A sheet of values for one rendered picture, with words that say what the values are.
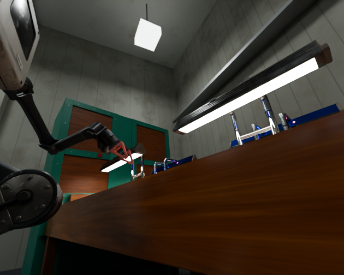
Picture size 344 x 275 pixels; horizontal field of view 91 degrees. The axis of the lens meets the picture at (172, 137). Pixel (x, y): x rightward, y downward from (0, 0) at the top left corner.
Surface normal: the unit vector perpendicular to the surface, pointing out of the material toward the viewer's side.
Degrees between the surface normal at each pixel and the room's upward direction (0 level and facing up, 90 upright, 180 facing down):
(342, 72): 90
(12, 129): 90
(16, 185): 89
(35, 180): 89
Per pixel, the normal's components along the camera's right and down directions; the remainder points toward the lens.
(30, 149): 0.45, -0.39
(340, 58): -0.89, -0.11
